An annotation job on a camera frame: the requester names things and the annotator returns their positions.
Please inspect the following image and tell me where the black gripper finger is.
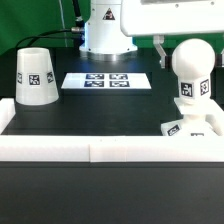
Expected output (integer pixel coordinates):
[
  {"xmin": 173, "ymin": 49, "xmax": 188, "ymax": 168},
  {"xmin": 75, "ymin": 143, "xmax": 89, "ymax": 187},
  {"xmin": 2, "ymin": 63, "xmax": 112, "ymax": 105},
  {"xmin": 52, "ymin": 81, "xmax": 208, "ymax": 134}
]
[
  {"xmin": 153, "ymin": 35, "xmax": 172, "ymax": 69},
  {"xmin": 215, "ymin": 49, "xmax": 224, "ymax": 68}
]

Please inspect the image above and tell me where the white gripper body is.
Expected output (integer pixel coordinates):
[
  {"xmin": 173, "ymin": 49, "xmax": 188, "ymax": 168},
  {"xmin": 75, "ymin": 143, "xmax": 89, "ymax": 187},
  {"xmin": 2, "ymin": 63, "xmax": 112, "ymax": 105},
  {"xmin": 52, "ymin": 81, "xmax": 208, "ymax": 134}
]
[{"xmin": 121, "ymin": 0, "xmax": 224, "ymax": 36}]

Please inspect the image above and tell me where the white lamp bulb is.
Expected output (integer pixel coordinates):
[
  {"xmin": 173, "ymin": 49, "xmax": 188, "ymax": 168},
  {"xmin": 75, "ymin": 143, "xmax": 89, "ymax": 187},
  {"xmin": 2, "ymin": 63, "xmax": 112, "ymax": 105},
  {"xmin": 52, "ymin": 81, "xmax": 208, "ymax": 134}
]
[{"xmin": 172, "ymin": 39, "xmax": 215, "ymax": 103}]

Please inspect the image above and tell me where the white lamp base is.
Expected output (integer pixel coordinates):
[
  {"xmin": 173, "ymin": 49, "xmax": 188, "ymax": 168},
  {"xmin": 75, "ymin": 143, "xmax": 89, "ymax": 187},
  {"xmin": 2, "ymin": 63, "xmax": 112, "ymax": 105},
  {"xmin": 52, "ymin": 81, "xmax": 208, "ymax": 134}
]
[{"xmin": 161, "ymin": 98, "xmax": 219, "ymax": 137}]

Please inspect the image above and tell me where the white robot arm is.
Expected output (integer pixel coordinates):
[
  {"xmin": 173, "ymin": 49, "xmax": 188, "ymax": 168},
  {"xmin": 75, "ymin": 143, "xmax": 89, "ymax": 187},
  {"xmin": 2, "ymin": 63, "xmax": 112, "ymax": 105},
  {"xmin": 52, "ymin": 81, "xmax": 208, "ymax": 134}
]
[{"xmin": 80, "ymin": 0, "xmax": 224, "ymax": 68}]

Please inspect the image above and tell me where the white lamp shade cone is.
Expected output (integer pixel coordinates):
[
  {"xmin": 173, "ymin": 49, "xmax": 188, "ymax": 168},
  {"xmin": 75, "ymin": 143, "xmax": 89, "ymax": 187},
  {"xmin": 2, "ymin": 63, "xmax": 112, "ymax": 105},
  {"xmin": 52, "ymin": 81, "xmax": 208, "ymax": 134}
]
[{"xmin": 16, "ymin": 47, "xmax": 59, "ymax": 106}]

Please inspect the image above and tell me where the white right fence bar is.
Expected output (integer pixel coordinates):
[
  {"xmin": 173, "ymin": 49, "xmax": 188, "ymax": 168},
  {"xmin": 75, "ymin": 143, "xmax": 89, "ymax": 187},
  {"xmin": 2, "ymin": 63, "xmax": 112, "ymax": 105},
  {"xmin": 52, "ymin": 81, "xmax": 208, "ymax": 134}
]
[{"xmin": 206, "ymin": 100, "xmax": 224, "ymax": 136}]

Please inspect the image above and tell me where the white fence bar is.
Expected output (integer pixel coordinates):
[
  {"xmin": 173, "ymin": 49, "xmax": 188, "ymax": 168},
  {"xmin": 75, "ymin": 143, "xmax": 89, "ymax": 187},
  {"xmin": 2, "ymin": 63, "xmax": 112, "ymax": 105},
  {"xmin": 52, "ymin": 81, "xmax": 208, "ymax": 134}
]
[
  {"xmin": 0, "ymin": 135, "xmax": 224, "ymax": 163},
  {"xmin": 206, "ymin": 100, "xmax": 224, "ymax": 136},
  {"xmin": 0, "ymin": 98, "xmax": 16, "ymax": 135}
]

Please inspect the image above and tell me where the white marker tag plate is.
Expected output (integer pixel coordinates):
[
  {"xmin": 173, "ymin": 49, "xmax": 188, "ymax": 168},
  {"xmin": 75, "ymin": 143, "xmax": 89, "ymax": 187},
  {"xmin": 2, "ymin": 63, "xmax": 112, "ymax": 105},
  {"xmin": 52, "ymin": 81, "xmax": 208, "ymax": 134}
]
[{"xmin": 61, "ymin": 73, "xmax": 151, "ymax": 90}]

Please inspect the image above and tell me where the white front fence bar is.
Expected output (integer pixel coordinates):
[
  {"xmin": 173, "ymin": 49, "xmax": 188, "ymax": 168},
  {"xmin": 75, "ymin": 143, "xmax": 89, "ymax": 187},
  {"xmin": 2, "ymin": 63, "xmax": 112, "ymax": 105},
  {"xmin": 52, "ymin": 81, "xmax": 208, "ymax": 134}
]
[{"xmin": 0, "ymin": 135, "xmax": 224, "ymax": 163}]

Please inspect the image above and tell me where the white left fence bar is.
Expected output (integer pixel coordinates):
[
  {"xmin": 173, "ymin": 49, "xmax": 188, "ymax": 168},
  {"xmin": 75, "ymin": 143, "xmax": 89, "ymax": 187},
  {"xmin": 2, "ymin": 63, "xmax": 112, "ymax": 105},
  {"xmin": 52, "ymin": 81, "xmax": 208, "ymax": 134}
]
[{"xmin": 0, "ymin": 98, "xmax": 16, "ymax": 135}]

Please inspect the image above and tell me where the black cable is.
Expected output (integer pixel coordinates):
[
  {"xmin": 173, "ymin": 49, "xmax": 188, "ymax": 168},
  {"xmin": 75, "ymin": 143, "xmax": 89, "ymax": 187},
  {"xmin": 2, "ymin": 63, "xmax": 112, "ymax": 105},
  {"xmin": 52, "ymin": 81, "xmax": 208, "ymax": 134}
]
[{"xmin": 15, "ymin": 0, "xmax": 86, "ymax": 51}]

